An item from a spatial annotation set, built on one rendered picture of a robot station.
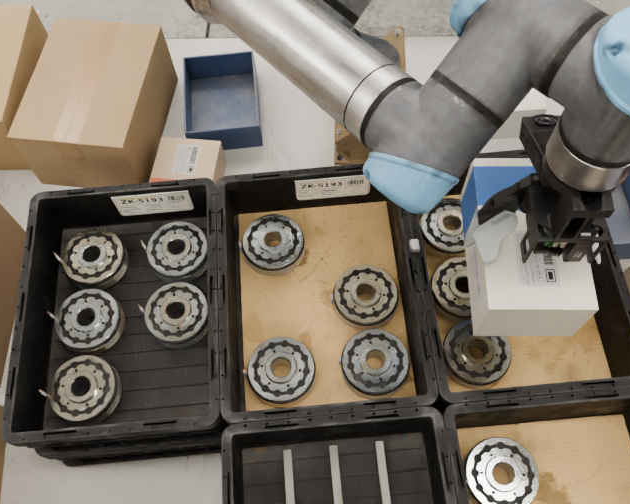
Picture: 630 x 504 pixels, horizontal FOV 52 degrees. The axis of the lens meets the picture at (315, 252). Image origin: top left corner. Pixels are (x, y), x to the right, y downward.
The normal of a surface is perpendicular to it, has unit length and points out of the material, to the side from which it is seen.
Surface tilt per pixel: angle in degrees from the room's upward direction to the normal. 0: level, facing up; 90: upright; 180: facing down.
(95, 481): 0
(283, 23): 29
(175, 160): 0
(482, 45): 36
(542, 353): 0
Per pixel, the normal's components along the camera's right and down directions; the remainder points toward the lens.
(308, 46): -0.46, -0.15
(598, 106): -0.77, 0.57
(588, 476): -0.03, -0.44
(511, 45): -0.12, 0.25
